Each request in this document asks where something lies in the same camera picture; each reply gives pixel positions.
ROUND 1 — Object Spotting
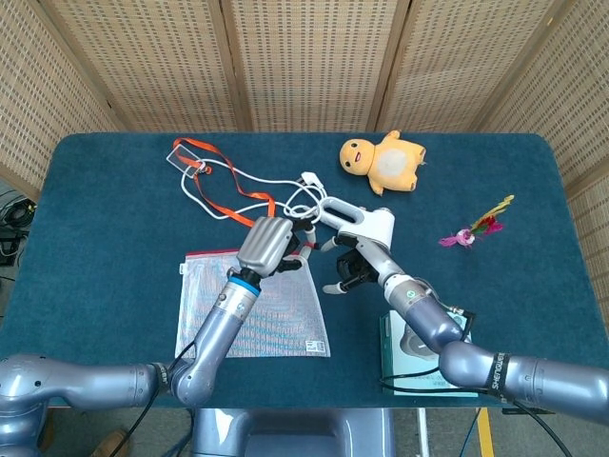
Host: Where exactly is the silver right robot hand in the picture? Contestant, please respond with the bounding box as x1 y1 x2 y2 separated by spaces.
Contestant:
321 235 405 295

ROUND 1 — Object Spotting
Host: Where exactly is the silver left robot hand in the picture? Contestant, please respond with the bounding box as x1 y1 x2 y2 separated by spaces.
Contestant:
236 216 318 280

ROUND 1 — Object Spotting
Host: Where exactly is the clear mesh zipper pouch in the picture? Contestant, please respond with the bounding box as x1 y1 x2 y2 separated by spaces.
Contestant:
174 247 332 360

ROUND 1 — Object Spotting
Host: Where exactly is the green Philips product box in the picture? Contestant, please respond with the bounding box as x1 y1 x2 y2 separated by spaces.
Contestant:
379 309 480 399

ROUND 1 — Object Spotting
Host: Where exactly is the colourful feather shuttlecock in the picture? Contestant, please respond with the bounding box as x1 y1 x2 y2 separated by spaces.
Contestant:
438 193 517 250

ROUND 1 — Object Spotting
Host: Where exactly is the yellow plush toy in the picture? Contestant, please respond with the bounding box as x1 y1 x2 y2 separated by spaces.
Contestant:
338 129 427 197

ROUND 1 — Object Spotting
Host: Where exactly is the clear plastic badge holder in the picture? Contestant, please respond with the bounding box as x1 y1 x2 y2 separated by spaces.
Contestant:
167 145 204 179

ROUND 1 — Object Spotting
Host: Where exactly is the blue carpet table cover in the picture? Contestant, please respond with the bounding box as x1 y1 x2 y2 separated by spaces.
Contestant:
0 131 609 410

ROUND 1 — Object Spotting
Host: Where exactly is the woven rattan folding screen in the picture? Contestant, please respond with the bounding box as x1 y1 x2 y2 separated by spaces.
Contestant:
0 0 609 334

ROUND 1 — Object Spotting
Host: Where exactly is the grey-blue robot torso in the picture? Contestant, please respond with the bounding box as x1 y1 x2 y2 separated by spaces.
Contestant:
189 407 397 457

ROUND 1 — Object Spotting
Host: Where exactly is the brown shoe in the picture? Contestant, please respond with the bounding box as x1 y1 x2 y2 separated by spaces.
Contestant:
88 427 131 457

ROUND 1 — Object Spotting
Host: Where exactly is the orange lanyard strap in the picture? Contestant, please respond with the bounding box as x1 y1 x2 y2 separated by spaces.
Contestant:
172 137 278 229

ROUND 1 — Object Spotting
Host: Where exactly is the white steamer power cable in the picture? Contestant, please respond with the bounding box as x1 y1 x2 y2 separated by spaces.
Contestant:
179 159 330 226

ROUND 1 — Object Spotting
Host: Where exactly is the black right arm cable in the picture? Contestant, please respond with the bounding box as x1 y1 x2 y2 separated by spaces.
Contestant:
377 304 577 457

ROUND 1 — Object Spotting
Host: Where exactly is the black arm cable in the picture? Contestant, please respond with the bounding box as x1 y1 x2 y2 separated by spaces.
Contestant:
377 304 577 457
92 339 199 457

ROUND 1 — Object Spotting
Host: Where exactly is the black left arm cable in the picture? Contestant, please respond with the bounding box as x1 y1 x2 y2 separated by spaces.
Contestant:
92 339 199 457

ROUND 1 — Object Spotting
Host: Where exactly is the black floor cable bundle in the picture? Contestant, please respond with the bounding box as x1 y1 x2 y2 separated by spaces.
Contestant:
0 189 38 268

